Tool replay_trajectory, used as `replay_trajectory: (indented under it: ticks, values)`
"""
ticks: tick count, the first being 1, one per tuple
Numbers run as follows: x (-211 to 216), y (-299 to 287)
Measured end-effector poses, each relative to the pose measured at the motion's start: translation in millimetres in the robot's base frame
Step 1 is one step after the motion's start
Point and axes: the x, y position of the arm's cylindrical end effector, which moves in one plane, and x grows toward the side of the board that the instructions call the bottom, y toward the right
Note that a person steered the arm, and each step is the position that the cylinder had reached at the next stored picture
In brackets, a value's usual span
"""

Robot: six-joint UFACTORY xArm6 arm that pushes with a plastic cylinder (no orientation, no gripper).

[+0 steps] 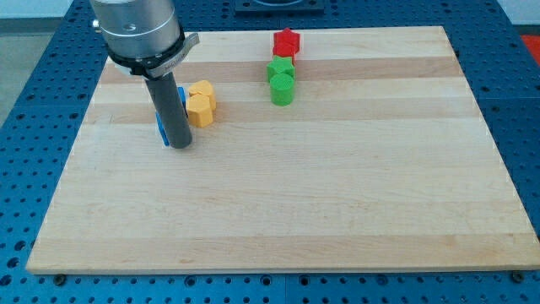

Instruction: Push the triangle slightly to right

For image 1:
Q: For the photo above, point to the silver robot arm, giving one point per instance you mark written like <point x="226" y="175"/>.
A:
<point x="143" y="36"/>

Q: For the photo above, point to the blue triangle block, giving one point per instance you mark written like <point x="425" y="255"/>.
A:
<point x="161" y="130"/>

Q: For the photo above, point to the green cylinder block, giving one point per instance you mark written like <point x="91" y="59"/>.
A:
<point x="282" y="89"/>

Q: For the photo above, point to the yellow hexagon block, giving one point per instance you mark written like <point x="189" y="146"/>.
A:
<point x="199" y="111"/>

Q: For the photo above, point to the green star block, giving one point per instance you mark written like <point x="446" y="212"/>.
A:
<point x="280" y="65"/>

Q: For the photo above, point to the yellow heart block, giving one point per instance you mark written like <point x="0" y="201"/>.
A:
<point x="204" y="87"/>

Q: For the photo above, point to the blue block behind rod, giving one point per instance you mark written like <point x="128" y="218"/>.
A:
<point x="182" y="95"/>

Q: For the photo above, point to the red star block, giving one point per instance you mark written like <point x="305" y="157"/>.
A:
<point x="288" y="36"/>

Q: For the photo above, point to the wooden board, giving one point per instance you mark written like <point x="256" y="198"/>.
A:
<point x="382" y="163"/>

